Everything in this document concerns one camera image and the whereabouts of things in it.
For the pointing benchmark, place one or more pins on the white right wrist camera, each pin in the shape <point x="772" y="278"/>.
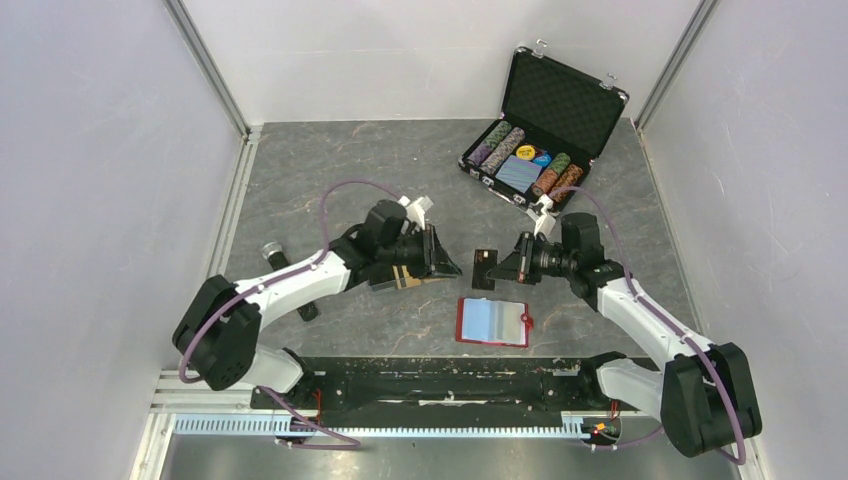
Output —
<point x="541" y="213"/>

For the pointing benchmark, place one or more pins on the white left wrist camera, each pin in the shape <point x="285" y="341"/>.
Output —
<point x="416" y="209"/>

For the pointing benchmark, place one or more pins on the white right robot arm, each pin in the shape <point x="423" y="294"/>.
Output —
<point x="701" y="393"/>

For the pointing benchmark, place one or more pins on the blue playing card deck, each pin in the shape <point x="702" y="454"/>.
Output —
<point x="518" y="174"/>

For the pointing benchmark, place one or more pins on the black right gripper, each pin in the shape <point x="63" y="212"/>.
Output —
<point x="518" y="265"/>

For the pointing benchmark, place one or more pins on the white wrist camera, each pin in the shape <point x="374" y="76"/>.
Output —
<point x="416" y="209"/>
<point x="541" y="213"/>

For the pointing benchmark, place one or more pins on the black VIP card stack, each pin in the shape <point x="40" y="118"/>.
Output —
<point x="383" y="279"/>

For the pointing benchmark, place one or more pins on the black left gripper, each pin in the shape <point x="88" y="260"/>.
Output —
<point x="434" y="259"/>

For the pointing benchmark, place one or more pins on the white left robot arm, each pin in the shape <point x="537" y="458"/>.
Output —
<point x="218" y="336"/>

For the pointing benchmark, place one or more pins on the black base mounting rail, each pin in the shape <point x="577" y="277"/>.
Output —
<point x="445" y="392"/>

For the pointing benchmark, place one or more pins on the red leather card holder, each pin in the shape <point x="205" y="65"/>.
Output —
<point x="493" y="322"/>

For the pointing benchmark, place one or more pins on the black poker chip case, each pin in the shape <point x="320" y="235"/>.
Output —
<point x="566" y="114"/>

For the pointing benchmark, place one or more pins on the yellow dealer button chip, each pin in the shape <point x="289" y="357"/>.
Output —
<point x="526" y="152"/>

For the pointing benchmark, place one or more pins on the clear acrylic card tray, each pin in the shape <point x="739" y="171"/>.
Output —
<point x="378" y="267"/>

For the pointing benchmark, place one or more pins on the gold card stack middle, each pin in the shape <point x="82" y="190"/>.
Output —
<point x="405" y="280"/>

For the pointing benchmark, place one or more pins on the single black VIP card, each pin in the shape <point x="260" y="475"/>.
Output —
<point x="484" y="261"/>

